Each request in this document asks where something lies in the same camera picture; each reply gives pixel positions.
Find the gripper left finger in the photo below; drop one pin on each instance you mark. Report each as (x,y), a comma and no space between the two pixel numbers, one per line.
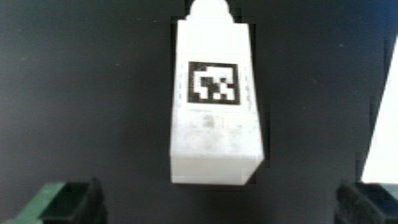
(68,203)

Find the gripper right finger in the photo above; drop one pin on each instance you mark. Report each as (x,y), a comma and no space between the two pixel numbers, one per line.
(366,203)

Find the white table leg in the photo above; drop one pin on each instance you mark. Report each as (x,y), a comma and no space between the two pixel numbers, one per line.
(215,130)

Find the white U-shaped fence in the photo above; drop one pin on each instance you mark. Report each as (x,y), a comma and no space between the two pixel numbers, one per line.
(380,166)

